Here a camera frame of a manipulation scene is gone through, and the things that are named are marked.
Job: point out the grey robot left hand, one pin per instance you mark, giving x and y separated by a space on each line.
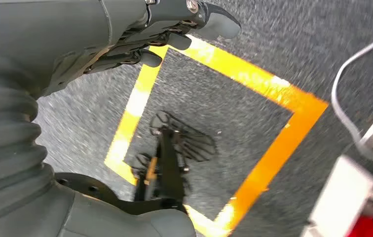
59 29

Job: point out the black ribbed foot plate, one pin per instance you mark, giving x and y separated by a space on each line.
170 157

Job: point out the yellow floor tape square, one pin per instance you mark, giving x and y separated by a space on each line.
265 85

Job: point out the white box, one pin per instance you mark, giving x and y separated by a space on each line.
340 196

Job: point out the red object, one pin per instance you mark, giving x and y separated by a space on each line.
368 227

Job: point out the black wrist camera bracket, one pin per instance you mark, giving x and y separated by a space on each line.
88 189

